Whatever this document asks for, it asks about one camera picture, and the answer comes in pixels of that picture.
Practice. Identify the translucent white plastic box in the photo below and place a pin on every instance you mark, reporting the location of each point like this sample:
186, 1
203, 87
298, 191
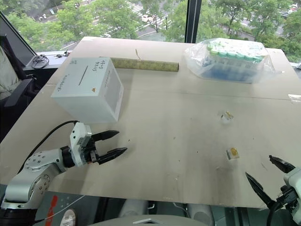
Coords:
87, 94

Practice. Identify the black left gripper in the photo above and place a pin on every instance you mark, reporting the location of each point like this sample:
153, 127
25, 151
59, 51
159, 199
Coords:
91, 154

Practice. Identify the green patterned rolled tube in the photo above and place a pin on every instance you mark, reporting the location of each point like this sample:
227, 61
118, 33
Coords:
152, 65

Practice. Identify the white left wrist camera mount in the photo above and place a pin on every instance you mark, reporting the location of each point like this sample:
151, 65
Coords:
76, 141

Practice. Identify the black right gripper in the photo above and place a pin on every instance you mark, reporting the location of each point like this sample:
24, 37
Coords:
288, 197

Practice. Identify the small bunch of keys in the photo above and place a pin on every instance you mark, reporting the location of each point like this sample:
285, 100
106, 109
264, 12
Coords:
62, 54

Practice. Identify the black window frame post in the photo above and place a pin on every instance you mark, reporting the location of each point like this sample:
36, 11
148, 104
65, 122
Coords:
193, 21

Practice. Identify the clear plastic bag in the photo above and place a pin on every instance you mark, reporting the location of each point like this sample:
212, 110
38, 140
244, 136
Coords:
195, 61

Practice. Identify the thin tan twine piece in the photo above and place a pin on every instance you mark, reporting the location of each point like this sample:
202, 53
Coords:
137, 54

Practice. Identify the grey rounded robot leg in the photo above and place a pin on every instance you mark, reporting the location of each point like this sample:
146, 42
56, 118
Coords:
132, 209
200, 214

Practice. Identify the pack of green-capped bottles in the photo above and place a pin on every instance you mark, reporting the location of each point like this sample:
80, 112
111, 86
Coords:
230, 63

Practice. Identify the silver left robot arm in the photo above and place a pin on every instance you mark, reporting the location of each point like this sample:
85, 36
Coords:
35, 169

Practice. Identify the black office chair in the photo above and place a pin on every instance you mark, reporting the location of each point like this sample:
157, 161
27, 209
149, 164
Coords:
20, 93

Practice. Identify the small clear block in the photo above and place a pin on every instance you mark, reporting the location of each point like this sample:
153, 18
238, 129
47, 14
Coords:
231, 158
224, 120

